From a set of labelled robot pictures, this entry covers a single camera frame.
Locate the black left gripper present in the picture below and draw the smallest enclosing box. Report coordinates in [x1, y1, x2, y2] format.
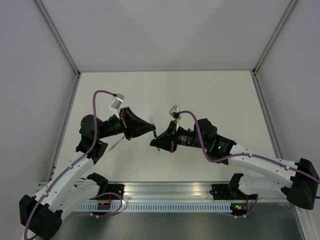
[97, 106, 156, 141]

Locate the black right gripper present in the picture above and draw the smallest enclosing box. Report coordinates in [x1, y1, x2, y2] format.
[150, 119, 209, 153]

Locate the green gel pen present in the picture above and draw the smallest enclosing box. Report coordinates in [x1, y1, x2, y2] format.
[152, 130, 161, 152]

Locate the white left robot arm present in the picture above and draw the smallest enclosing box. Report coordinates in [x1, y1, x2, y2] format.
[18, 107, 156, 240]

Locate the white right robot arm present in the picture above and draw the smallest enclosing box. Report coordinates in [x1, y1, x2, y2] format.
[150, 118, 320, 210]

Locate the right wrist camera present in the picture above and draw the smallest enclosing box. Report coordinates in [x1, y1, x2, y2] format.
[169, 105, 183, 123]

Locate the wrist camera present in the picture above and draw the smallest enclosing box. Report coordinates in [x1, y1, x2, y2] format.
[169, 105, 183, 123]
[109, 93, 125, 118]

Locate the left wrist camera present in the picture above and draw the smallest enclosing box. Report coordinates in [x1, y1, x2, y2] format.
[109, 93, 125, 118]

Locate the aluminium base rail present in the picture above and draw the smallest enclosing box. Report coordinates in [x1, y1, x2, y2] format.
[109, 181, 229, 202]

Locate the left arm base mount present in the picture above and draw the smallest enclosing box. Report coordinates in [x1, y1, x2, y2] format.
[87, 172, 125, 201]

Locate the white slotted cable duct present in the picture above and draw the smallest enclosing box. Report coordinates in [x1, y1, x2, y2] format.
[75, 202, 232, 213]

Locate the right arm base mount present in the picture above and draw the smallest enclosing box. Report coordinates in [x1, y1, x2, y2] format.
[209, 184, 258, 201]

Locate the right aluminium frame post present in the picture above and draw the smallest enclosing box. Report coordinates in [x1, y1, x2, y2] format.
[251, 0, 299, 76]

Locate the aluminium frame post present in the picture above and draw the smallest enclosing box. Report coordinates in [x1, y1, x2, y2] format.
[32, 0, 81, 77]
[251, 0, 299, 76]

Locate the left aluminium frame post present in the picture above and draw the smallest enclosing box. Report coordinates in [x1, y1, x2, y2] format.
[32, 0, 81, 77]

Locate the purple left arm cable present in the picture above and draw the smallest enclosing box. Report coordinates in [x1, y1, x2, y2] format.
[23, 89, 125, 240]

